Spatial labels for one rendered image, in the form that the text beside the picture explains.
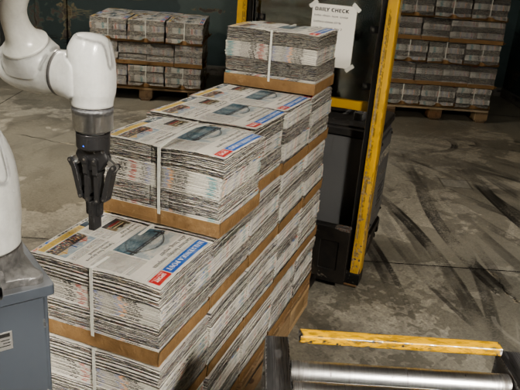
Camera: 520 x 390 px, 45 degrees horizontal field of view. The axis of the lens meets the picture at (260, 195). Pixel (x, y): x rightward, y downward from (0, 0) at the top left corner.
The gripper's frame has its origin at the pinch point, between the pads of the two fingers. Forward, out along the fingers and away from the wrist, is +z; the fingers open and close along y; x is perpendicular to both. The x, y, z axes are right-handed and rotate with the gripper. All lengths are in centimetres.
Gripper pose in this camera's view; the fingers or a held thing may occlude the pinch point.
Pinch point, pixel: (94, 214)
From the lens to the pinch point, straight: 152.4
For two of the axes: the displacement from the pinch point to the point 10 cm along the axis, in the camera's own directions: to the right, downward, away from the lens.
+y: -9.3, -1.9, 3.1
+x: -3.6, 3.1, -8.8
